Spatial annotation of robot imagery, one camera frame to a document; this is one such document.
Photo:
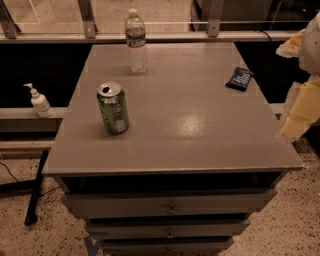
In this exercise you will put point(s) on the white pump lotion bottle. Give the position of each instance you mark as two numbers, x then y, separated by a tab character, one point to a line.
39	102

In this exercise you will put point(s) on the green soda can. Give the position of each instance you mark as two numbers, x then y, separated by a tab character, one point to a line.
113	107

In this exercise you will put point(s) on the dark blue rxbar wrapper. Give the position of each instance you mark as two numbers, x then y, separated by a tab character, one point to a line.
240	79

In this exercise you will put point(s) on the clear plastic water bottle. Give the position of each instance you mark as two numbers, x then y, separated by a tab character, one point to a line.
136	42

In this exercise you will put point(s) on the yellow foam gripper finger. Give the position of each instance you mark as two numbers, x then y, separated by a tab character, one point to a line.
301	110
291	47

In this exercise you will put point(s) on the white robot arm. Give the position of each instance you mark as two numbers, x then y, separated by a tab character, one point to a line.
309	53

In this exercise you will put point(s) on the grey drawer cabinet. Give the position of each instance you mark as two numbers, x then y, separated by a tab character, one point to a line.
197	159

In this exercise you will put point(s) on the grey metal railing frame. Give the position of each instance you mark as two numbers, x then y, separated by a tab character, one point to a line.
165	20

